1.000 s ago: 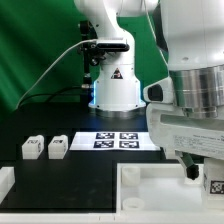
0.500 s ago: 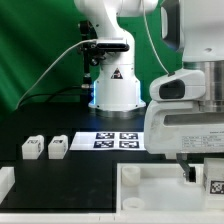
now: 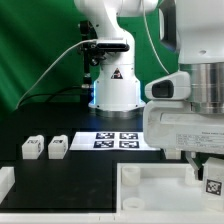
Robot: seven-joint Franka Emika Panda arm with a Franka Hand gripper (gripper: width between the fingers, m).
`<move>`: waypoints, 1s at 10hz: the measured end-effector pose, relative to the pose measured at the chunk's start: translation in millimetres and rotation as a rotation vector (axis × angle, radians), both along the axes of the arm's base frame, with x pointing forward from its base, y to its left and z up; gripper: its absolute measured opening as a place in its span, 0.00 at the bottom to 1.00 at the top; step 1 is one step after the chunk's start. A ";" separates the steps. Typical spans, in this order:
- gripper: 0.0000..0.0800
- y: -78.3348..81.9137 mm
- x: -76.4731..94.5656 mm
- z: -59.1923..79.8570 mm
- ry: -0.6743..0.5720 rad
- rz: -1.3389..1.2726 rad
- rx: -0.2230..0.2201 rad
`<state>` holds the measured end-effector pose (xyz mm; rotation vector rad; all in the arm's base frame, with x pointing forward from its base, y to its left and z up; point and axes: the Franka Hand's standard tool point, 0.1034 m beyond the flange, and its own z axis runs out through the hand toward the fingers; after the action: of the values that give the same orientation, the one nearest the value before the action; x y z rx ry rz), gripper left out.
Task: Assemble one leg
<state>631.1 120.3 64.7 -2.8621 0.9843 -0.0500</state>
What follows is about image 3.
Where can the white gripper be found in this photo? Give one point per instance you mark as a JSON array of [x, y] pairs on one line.
[[172, 125]]

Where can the white square tabletop tray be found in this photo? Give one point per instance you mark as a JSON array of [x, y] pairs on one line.
[[144, 187]]

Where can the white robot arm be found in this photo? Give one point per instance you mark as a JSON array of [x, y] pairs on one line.
[[192, 28]]

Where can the white sheet with tags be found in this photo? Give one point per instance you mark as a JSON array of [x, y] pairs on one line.
[[110, 140]]

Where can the white left fence block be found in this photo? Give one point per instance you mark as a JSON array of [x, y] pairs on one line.
[[7, 180]]

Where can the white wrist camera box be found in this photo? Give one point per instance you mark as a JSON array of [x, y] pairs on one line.
[[176, 86]]

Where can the black camera on stand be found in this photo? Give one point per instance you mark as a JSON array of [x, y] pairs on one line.
[[102, 65]]

